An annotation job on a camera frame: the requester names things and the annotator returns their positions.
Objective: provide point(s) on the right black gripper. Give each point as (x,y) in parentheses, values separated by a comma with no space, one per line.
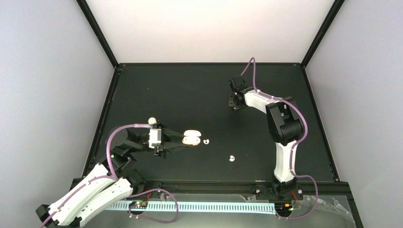
(231,105)

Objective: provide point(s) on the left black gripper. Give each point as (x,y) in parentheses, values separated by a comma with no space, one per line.
(165,146)

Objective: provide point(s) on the white square charging case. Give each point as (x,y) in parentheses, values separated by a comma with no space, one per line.
(191,137)

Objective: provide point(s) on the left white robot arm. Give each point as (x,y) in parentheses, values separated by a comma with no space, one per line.
(115,178)

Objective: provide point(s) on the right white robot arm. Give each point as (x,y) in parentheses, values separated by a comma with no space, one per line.
(286,128)

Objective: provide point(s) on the white oval closed case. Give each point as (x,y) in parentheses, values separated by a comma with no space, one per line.
(152,121)

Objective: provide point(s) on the left circuit board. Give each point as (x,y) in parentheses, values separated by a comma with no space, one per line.
(138,205)

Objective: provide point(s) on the circuit board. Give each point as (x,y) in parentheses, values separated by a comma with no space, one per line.
(287,207)
(138,205)

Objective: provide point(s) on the right circuit board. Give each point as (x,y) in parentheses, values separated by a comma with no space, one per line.
(287,207)

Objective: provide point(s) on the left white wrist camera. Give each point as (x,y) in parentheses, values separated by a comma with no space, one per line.
(155,138)

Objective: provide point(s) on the white slotted cable duct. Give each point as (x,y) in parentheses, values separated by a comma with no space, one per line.
(211,207)

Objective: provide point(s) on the black front rail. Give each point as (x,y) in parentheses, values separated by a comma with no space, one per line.
(261,189)

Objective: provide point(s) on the black right frame post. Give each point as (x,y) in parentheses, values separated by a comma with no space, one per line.
(327,22)

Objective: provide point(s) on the black frame post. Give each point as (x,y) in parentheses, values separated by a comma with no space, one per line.
(327,22)
(87,12)

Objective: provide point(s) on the black left frame post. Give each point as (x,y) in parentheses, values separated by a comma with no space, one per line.
(87,12)

